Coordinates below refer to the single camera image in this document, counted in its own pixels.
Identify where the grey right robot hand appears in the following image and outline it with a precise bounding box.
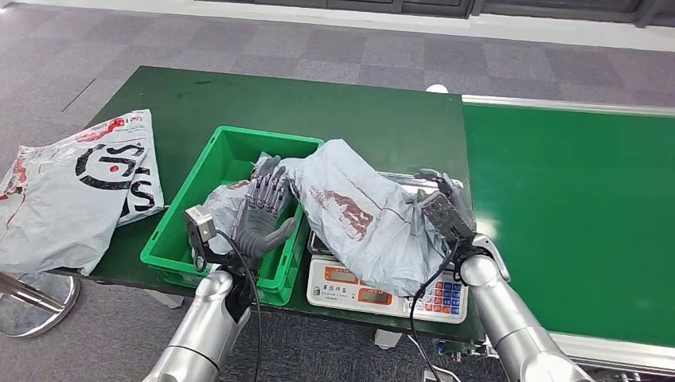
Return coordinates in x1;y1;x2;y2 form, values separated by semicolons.
413;168;477;233

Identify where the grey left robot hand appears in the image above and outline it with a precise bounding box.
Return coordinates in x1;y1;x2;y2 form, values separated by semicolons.
232;155;299;259

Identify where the grey parcel bag red print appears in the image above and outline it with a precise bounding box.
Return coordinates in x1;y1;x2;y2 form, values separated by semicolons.
282;138;449;298

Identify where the green conveyor belt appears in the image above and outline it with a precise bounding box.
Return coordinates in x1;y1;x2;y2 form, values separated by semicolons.
462;95;675;372

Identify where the conveyor connector block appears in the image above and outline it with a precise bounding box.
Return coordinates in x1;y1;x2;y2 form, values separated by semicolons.
436;340;470;362

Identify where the green plastic crate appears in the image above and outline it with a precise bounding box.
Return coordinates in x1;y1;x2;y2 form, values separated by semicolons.
139;125;326;308

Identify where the white scale with steel tray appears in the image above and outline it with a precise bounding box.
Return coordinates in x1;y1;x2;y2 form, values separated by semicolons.
306;171;470;325

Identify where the white printed mailer bag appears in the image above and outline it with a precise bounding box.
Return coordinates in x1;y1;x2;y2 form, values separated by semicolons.
73;109;166;228

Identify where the white table foot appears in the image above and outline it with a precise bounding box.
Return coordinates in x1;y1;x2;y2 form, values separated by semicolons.
374;329;402;350

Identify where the large grey logo mailer bag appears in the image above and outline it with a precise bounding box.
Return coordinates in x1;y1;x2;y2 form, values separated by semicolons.
0;139;149;278

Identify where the round chrome stand base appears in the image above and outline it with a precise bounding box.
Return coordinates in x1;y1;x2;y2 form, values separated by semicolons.
0;271;81;338

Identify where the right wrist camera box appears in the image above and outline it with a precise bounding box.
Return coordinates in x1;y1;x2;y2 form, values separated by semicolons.
419;190;476;244

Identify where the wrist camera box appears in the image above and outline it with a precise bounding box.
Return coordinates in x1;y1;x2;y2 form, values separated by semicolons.
182;204;218;249
419;190;476;244

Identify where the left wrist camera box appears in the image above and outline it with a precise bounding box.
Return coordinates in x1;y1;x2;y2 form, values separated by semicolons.
182;204;218;249

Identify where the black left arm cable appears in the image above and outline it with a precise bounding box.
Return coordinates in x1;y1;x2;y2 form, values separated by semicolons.
192;229;263;382

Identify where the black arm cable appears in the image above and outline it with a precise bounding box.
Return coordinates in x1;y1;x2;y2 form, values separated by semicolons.
408;240;460;382
192;229;263;382

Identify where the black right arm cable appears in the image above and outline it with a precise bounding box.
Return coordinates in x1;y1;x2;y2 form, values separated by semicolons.
408;240;460;382

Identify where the white power cable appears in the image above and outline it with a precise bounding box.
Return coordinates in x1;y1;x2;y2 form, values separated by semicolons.
408;334;460;382

